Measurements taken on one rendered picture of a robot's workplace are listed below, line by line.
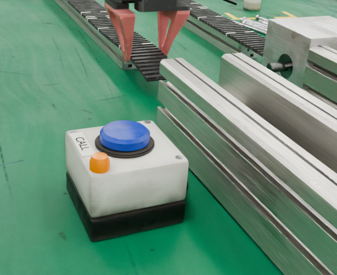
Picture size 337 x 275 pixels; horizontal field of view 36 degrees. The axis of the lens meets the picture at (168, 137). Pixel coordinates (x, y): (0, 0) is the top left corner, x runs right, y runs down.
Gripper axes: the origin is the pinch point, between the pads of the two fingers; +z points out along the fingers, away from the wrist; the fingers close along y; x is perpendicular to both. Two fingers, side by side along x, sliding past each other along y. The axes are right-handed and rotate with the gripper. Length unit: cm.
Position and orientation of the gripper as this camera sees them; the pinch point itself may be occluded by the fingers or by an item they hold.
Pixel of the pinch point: (145, 53)
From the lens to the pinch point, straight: 71.3
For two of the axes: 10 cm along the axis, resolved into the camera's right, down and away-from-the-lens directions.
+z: -0.6, 8.9, 4.6
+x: -4.0, -4.4, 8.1
